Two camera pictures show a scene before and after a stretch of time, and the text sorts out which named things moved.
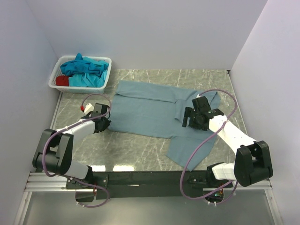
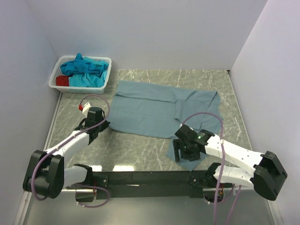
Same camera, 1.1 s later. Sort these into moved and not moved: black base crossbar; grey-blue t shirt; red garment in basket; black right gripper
Moved: black right gripper
Not moved: black base crossbar; red garment in basket; grey-blue t shirt
